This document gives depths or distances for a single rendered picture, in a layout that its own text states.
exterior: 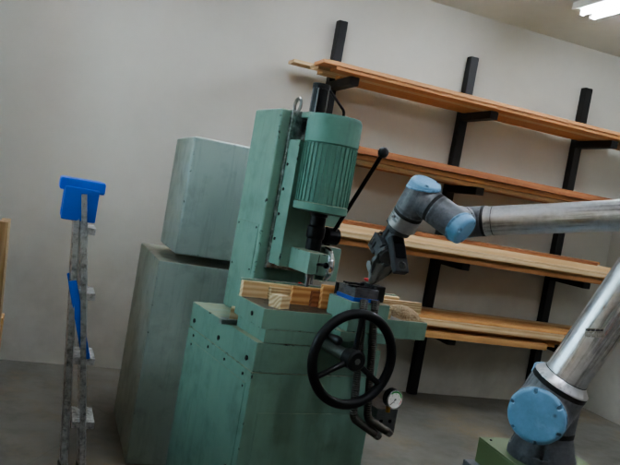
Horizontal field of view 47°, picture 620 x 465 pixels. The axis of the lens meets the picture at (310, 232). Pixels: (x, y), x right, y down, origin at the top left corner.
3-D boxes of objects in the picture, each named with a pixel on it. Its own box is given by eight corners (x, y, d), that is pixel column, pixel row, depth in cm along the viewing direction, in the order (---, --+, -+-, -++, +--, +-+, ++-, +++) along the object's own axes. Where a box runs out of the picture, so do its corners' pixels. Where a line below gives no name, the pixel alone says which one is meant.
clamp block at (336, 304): (345, 331, 209) (351, 302, 209) (323, 321, 221) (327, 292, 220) (386, 335, 216) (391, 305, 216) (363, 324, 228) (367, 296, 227)
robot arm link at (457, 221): (483, 220, 203) (449, 195, 207) (471, 218, 192) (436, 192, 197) (464, 245, 205) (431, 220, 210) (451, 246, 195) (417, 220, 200)
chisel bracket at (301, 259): (305, 279, 225) (310, 252, 224) (286, 271, 237) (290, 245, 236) (326, 280, 228) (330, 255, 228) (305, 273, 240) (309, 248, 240)
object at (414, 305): (268, 300, 224) (271, 287, 224) (267, 298, 226) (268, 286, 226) (420, 314, 253) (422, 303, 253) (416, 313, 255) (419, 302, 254)
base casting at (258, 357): (250, 372, 207) (256, 341, 206) (187, 325, 257) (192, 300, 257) (377, 377, 228) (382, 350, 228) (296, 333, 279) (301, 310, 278)
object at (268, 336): (263, 342, 207) (266, 328, 207) (236, 325, 226) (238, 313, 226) (376, 350, 227) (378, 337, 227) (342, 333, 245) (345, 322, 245)
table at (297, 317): (273, 337, 198) (277, 315, 198) (232, 313, 225) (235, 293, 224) (443, 348, 227) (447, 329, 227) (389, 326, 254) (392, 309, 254)
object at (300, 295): (290, 304, 224) (293, 286, 223) (288, 303, 225) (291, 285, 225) (355, 310, 235) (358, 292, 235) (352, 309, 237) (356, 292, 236)
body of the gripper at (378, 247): (386, 249, 222) (403, 219, 216) (397, 268, 216) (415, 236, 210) (365, 246, 218) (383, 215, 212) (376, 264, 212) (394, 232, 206)
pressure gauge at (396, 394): (384, 415, 223) (389, 389, 223) (377, 411, 227) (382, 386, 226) (400, 415, 226) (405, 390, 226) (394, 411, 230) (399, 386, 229)
